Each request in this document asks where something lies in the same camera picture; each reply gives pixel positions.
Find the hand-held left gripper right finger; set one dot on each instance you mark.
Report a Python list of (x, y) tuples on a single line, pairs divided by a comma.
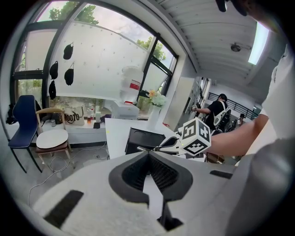
[(177, 182)]

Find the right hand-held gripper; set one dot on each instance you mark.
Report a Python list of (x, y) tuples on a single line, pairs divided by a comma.
[(196, 138)]

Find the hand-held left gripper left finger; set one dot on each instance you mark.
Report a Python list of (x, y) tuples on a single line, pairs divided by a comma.
[(119, 182)]

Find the black container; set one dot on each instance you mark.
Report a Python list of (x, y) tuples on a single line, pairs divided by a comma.
[(143, 139)]

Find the person's right forearm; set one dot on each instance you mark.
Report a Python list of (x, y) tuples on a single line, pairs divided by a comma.
[(235, 136)]

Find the white vase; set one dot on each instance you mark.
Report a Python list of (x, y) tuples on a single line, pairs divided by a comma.
[(154, 117)]

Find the brown bag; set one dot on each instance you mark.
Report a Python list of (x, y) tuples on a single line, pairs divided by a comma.
[(214, 158)]

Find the white cabinet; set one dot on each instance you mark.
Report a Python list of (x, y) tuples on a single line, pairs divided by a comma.
[(181, 101)]

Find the flower bouquet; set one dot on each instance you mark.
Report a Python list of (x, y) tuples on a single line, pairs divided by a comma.
[(157, 99)]

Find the small black pouch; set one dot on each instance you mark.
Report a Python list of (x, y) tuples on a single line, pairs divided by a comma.
[(96, 125)]

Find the white tumbler cup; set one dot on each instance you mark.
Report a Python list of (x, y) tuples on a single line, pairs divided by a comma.
[(98, 116)]

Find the white stacked box red label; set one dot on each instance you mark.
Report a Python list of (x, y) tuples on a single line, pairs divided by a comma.
[(131, 85)]

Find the amber drink bottle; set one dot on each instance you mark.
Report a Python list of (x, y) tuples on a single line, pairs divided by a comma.
[(89, 118)]

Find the beige printed tote bag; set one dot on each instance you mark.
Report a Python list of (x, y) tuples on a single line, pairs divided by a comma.
[(73, 116)]

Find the white round seat pad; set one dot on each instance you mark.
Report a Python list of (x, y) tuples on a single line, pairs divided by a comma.
[(51, 138)]

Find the black railing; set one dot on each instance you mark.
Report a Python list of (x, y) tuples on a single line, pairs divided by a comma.
[(239, 106)]

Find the wooden chair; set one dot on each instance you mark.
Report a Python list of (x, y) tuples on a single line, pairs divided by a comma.
[(49, 113)]

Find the white pegboard panel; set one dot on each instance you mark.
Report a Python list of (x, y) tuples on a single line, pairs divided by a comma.
[(101, 64)]

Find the blue chair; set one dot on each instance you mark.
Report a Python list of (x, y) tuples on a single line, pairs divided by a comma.
[(24, 124)]

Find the black cap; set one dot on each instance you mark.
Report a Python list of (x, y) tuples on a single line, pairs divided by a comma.
[(54, 70), (68, 51), (52, 90), (69, 76)]

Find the round ceiling lamp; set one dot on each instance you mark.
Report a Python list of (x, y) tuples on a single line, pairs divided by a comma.
[(235, 48)]

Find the person's white t-shirt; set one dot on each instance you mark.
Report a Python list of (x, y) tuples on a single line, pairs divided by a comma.
[(280, 99)]

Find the black backpack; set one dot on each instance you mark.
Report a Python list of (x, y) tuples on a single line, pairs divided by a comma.
[(10, 115)]

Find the rectangular ceiling light panel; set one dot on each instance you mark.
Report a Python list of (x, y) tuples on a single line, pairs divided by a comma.
[(258, 43)]

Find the black window frame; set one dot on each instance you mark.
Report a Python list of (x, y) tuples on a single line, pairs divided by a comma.
[(46, 62)]

